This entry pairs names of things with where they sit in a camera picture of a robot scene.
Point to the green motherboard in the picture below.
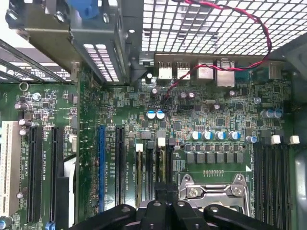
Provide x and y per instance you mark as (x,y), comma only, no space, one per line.
(216,115)

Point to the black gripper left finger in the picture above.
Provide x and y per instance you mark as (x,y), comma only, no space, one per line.
(151,218)

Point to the teal rear port connector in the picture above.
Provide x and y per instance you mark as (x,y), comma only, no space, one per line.
(244,75)

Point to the white PCI expansion slot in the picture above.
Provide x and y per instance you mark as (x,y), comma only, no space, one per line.
(9,167)

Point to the black PCIe expansion slot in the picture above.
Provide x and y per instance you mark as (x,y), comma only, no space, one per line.
(34,172)
(55,172)
(120,167)

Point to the silver USB port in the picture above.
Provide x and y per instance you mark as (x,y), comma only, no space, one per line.
(165,72)
(183,72)

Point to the silver metal rear port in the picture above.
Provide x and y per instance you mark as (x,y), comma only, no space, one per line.
(225,76)
(205,72)
(274,70)

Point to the RAM slot with white clips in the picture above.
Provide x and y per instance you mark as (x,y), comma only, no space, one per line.
(294,139)
(275,139)
(161,141)
(139,147)

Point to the silver CPU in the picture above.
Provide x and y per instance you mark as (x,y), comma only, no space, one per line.
(230,204)

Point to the blue PCIe expansion slot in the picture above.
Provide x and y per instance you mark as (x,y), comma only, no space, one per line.
(101,167)

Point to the blue-topped capacitor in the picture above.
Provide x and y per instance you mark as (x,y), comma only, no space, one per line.
(195,135)
(160,114)
(278,113)
(233,135)
(220,135)
(265,113)
(207,135)
(150,114)
(251,138)

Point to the metal CPU socket cover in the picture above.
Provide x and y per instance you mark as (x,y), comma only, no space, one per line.
(216,190)

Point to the grey metal PC case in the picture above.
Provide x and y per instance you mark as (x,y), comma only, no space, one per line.
(299,100)

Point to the blue disk carrier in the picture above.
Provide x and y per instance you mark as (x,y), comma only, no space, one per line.
(84,9)

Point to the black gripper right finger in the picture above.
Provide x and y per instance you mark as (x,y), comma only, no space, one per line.
(189,220)

